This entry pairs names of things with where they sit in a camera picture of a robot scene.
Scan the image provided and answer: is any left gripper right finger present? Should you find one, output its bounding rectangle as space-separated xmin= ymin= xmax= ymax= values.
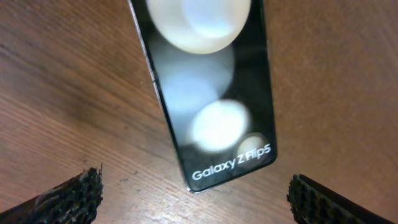
xmin=287 ymin=174 xmax=392 ymax=224

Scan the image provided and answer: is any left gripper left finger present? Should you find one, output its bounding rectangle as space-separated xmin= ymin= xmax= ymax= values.
xmin=1 ymin=167 xmax=103 ymax=224

